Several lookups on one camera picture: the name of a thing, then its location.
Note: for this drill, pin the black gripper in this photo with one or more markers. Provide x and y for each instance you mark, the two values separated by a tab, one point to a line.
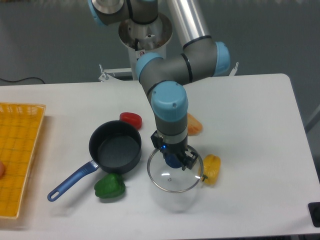
175	145

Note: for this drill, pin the yellow bell pepper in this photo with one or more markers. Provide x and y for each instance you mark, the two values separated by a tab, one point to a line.
211	169

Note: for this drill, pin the dark saucepan blue handle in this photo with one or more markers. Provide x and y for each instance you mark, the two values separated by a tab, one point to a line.
115	147

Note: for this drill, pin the black device at table corner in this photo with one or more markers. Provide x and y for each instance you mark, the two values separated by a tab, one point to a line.
314	210

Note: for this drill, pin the red bell pepper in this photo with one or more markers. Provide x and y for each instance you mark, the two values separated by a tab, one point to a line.
131	118

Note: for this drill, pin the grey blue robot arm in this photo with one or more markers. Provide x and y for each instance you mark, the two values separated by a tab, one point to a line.
192	55

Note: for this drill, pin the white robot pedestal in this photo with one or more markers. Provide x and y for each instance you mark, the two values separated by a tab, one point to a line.
140	39

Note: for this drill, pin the glass lid blue knob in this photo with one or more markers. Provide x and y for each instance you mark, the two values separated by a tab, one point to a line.
174	180

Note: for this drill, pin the yellow woven basket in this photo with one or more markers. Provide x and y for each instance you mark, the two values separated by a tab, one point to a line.
20	126

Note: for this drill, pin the green bell pepper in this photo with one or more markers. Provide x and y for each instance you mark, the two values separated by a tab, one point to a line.
110	186

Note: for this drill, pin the white metal mounting frame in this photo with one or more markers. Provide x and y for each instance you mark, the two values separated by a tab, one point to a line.
123	74

